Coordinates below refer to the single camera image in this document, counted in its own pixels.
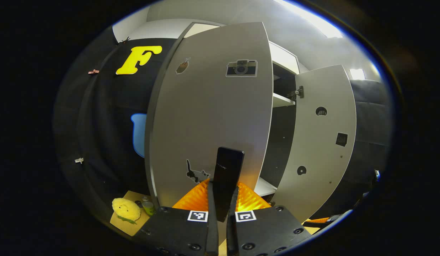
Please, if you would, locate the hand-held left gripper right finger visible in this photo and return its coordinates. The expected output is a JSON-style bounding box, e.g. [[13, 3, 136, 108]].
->
[[225, 182, 312, 256]]

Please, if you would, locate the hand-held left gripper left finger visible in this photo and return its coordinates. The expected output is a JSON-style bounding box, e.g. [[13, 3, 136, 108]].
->
[[134, 178, 219, 256]]

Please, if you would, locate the black door handle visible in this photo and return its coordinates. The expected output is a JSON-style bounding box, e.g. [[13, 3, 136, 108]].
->
[[212, 146, 245, 223]]

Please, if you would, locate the beige cabinet door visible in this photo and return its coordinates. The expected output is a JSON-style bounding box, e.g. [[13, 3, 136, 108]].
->
[[145, 21, 274, 210], [270, 64, 357, 224]]

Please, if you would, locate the black door hinge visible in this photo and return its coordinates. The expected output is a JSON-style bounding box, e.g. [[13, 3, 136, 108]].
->
[[287, 85, 305, 102]]

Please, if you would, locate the white cabinet shelf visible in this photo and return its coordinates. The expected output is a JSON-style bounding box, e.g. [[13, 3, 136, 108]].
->
[[273, 92, 296, 108]]

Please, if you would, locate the small green bottle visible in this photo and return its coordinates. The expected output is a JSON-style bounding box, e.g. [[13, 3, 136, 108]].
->
[[141, 196, 156, 216]]

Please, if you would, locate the yellow plush toy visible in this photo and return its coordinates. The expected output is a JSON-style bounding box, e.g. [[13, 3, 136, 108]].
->
[[112, 198, 141, 225]]

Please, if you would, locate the black backdrop cloth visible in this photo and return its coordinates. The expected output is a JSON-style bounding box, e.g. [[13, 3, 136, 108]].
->
[[53, 27, 391, 228]]

